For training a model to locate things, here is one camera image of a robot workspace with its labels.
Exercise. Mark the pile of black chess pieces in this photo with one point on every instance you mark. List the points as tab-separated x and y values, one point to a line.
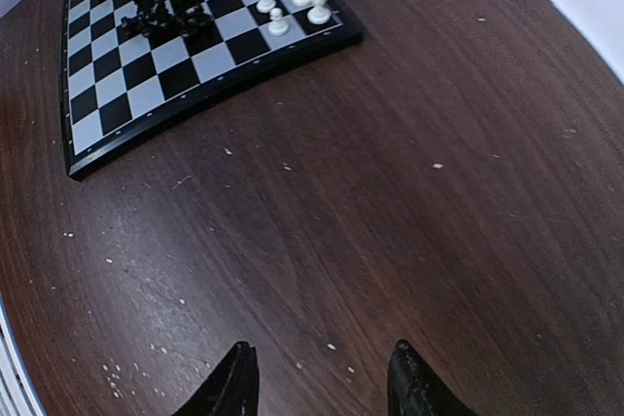
151	2

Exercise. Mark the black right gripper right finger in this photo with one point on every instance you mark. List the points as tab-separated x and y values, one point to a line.
414	388

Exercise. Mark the white edge pawn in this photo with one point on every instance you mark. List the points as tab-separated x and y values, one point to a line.
278	24

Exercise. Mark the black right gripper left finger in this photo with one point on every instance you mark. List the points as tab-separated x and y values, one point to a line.
230	389

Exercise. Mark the black and white chessboard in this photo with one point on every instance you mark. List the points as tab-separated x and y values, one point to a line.
115	91

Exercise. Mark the white corner rook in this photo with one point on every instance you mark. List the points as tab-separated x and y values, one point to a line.
319	13

